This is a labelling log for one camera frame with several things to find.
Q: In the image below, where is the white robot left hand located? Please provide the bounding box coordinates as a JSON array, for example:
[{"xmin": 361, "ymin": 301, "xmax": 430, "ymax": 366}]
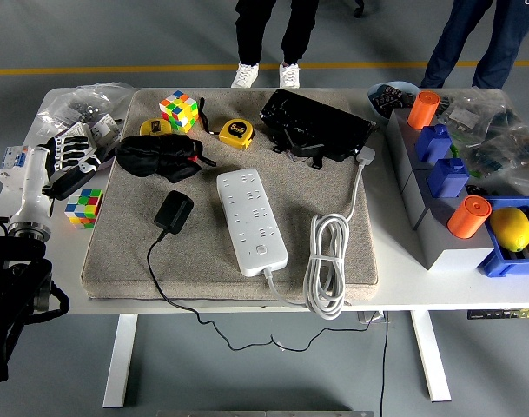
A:
[{"xmin": 8, "ymin": 134, "xmax": 103, "ymax": 229}]

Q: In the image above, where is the thin black adapter cord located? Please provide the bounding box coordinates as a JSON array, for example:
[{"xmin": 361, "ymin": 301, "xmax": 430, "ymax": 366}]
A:
[{"xmin": 146, "ymin": 232, "xmax": 380, "ymax": 352}]

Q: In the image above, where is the black power adapter plug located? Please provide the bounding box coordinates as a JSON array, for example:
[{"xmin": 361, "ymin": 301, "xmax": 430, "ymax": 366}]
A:
[{"xmin": 154, "ymin": 189, "xmax": 195, "ymax": 235}]

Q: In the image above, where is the white power strip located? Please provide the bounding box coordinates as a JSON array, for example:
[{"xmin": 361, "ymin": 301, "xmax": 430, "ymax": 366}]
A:
[{"xmin": 215, "ymin": 168, "xmax": 289, "ymax": 277}]

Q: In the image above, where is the white circuit breaker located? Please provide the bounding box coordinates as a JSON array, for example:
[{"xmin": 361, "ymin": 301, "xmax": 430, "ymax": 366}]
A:
[{"xmin": 0, "ymin": 145, "xmax": 35, "ymax": 190}]

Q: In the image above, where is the small colourful puzzle cube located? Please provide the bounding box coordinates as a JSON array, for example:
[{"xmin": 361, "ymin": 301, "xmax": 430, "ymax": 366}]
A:
[{"xmin": 64, "ymin": 188, "xmax": 105, "ymax": 230}]

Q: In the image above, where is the clear bag of screws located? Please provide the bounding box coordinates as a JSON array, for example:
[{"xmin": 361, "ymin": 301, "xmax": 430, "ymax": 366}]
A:
[{"xmin": 36, "ymin": 82, "xmax": 135, "ymax": 136}]

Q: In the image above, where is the black fabric pouch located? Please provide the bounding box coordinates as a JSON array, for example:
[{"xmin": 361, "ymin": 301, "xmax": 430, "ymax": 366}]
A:
[{"xmin": 115, "ymin": 133, "xmax": 217, "ymax": 184}]

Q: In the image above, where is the yellow tape measure black label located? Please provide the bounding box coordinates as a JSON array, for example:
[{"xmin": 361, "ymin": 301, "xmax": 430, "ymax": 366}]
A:
[{"xmin": 140, "ymin": 117, "xmax": 174, "ymax": 138}]

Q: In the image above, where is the large colourful puzzle cube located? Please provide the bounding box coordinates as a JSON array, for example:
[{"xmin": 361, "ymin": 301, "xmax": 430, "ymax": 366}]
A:
[{"xmin": 159, "ymin": 89, "xmax": 200, "ymax": 134}]

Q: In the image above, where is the white table leg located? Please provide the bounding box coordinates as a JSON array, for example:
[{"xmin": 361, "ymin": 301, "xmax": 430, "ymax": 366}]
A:
[
  {"xmin": 409, "ymin": 310, "xmax": 453, "ymax": 403},
  {"xmin": 102, "ymin": 312, "xmax": 139, "ymax": 408}
]

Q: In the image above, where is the grey-brown mat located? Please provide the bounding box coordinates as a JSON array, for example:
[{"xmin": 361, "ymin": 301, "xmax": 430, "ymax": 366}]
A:
[{"xmin": 80, "ymin": 88, "xmax": 380, "ymax": 305}]

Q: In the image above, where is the person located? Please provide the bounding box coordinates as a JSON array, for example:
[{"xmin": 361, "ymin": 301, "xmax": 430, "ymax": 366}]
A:
[
  {"xmin": 420, "ymin": 0, "xmax": 529, "ymax": 89},
  {"xmin": 230, "ymin": 0, "xmax": 315, "ymax": 89}
]

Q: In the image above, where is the black electronic device housing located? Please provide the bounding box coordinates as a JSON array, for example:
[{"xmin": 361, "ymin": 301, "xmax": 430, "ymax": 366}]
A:
[{"xmin": 258, "ymin": 89, "xmax": 377, "ymax": 170}]

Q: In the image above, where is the light blue bowl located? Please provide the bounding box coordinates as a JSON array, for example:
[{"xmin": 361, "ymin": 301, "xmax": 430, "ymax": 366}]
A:
[{"xmin": 367, "ymin": 81, "xmax": 420, "ymax": 122}]

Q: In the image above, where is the orange cylinder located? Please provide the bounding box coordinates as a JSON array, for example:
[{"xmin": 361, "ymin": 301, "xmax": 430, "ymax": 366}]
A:
[
  {"xmin": 446, "ymin": 195, "xmax": 493, "ymax": 240},
  {"xmin": 407, "ymin": 89, "xmax": 442, "ymax": 130}
]

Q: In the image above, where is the blue plastic block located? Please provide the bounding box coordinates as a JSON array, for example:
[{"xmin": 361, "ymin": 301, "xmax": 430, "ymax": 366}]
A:
[
  {"xmin": 414, "ymin": 123, "xmax": 453, "ymax": 165},
  {"xmin": 426, "ymin": 157, "xmax": 471, "ymax": 199}
]

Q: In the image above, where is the grey block holder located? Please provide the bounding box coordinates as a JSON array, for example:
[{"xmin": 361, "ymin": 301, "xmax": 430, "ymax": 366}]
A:
[{"xmin": 385, "ymin": 107, "xmax": 495, "ymax": 270}]

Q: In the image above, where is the clear bag of components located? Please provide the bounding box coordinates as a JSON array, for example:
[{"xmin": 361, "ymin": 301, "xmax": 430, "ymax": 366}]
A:
[
  {"xmin": 437, "ymin": 89, "xmax": 529, "ymax": 140},
  {"xmin": 459, "ymin": 125, "xmax": 529, "ymax": 196}
]

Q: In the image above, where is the blue plastic bin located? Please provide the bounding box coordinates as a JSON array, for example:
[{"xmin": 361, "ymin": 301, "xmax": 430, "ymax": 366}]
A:
[{"xmin": 476, "ymin": 195, "xmax": 529, "ymax": 278}]

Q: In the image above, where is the black table control panel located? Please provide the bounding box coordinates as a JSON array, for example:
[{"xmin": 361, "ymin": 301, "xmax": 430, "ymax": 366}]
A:
[{"xmin": 466, "ymin": 308, "xmax": 529, "ymax": 321}]

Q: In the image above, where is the yellow lemon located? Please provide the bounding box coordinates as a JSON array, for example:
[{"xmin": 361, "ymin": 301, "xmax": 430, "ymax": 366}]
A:
[{"xmin": 489, "ymin": 207, "xmax": 529, "ymax": 252}]

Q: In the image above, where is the yellow tape measure with strap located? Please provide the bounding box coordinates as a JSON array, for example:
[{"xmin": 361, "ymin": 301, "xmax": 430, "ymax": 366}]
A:
[{"xmin": 197, "ymin": 97, "xmax": 255, "ymax": 151}]

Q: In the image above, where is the white power strip cable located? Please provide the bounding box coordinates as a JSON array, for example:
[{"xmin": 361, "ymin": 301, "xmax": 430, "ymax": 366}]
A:
[{"xmin": 262, "ymin": 145, "xmax": 377, "ymax": 321}]

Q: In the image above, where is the black hanging cable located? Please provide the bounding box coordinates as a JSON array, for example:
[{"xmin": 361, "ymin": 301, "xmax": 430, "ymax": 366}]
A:
[{"xmin": 379, "ymin": 310, "xmax": 391, "ymax": 417}]

